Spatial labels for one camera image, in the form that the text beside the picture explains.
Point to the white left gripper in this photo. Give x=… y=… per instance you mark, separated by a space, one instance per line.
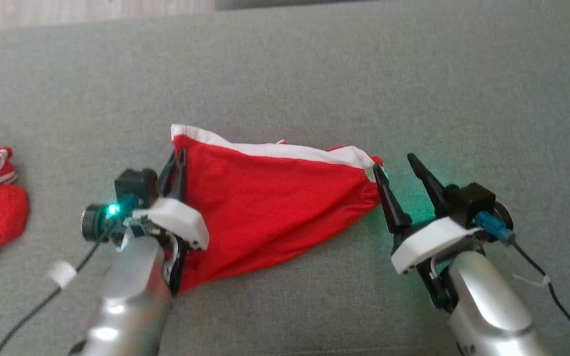
x=181 y=220

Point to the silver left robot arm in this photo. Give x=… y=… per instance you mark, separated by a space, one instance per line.
x=126 y=306

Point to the red shorts with white trim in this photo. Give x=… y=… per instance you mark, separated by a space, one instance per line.
x=265 y=198

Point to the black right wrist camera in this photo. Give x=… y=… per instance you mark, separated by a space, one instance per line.
x=478 y=202

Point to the grey fabric sofa seat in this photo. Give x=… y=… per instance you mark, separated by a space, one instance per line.
x=314 y=74

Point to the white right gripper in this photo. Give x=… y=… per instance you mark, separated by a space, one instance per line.
x=433 y=242

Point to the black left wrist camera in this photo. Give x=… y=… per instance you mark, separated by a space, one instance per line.
x=134 y=188

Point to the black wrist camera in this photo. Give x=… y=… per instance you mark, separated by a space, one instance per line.
x=478 y=202
x=134 y=188

